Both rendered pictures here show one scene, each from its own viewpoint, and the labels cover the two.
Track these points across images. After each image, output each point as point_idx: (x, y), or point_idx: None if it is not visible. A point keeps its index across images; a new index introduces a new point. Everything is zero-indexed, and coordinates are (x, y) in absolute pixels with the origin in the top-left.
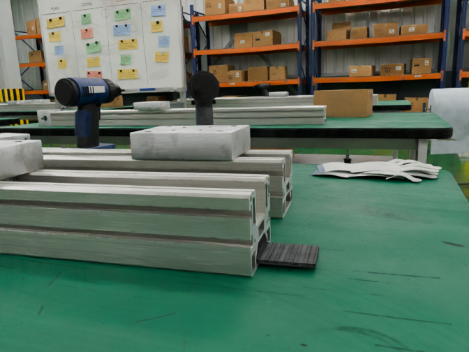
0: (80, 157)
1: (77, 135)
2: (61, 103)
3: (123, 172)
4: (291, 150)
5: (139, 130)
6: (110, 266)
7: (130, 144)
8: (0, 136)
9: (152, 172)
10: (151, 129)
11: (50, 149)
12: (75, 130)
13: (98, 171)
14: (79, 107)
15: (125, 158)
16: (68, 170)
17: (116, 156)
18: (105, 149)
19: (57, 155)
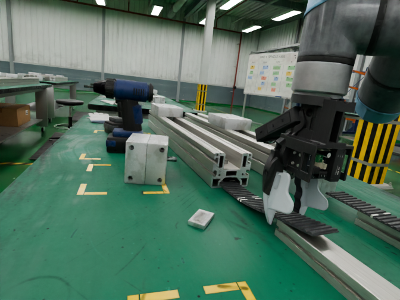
0: (187, 121)
1: (143, 122)
2: (152, 100)
3: (199, 117)
4: (150, 109)
5: (177, 108)
6: None
7: (183, 112)
8: (156, 136)
9: (195, 116)
10: (172, 107)
11: (176, 125)
12: (141, 118)
13: (202, 118)
14: (138, 102)
15: (181, 118)
16: (205, 120)
17: (180, 118)
18: (166, 120)
19: (188, 123)
